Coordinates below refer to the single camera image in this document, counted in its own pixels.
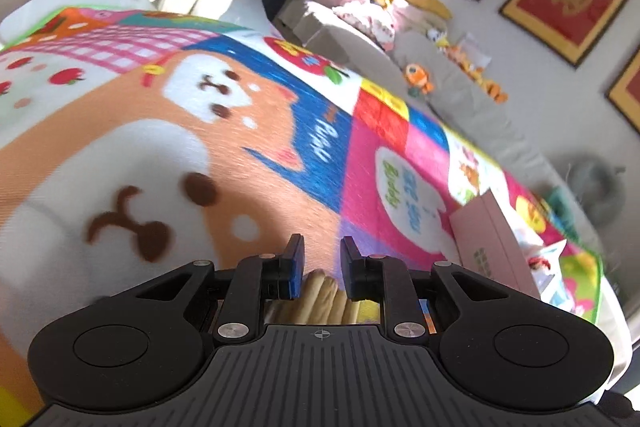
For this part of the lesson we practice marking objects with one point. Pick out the white paper sheet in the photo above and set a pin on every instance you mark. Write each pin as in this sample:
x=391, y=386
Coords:
x=472, y=49

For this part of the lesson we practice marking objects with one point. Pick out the grey neck pillow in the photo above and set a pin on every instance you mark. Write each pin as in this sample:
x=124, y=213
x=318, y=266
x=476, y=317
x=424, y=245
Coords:
x=595, y=189

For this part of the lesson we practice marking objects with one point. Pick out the beige sofa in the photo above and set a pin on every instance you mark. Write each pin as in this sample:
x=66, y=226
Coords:
x=450, y=122

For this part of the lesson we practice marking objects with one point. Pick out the colourful cartoon play mat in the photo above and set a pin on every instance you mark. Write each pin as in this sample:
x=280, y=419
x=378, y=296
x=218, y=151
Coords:
x=150, y=122

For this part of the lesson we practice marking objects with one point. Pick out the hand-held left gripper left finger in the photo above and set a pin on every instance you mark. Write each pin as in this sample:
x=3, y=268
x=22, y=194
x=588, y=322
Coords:
x=295, y=269

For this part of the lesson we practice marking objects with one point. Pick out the yellow duck plush toys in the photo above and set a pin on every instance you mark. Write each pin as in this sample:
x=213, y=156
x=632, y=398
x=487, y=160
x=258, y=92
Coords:
x=480, y=77

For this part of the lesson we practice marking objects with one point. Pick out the orange fish plush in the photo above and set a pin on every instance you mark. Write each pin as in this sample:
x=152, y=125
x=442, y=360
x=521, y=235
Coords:
x=417, y=78

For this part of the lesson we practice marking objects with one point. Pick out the yellow pillow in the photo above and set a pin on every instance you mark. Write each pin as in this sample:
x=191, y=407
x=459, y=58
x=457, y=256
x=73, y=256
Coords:
x=427, y=7

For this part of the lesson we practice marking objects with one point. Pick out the small white doll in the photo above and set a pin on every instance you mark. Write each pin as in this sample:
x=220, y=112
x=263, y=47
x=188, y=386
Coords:
x=437, y=37

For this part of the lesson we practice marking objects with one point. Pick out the pink cardboard box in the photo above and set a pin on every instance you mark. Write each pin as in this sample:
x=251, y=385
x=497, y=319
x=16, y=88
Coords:
x=492, y=247

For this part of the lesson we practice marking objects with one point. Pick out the pink white plush bundle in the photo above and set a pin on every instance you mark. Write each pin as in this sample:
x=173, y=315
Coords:
x=362, y=17

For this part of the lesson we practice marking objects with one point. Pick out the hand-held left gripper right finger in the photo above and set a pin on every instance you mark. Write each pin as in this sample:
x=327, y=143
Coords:
x=350, y=274

